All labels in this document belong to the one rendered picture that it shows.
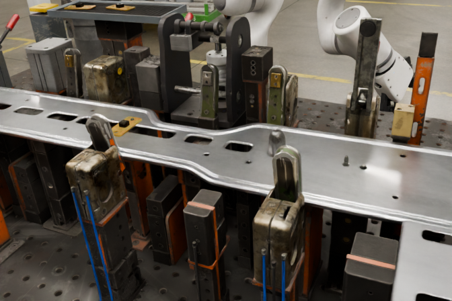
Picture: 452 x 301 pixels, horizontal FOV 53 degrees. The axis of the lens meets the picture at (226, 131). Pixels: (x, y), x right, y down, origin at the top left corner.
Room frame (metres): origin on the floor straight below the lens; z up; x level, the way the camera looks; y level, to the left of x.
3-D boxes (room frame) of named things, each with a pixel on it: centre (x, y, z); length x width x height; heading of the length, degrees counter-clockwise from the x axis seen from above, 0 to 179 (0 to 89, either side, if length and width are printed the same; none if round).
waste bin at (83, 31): (3.89, 1.05, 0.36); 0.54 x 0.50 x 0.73; 151
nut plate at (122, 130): (0.87, 0.22, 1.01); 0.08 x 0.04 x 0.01; 154
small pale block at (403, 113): (0.75, -0.33, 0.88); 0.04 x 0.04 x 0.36; 65
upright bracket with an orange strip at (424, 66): (0.77, -0.36, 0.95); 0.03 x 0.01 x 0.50; 65
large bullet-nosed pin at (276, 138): (0.73, -0.09, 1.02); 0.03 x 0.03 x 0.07
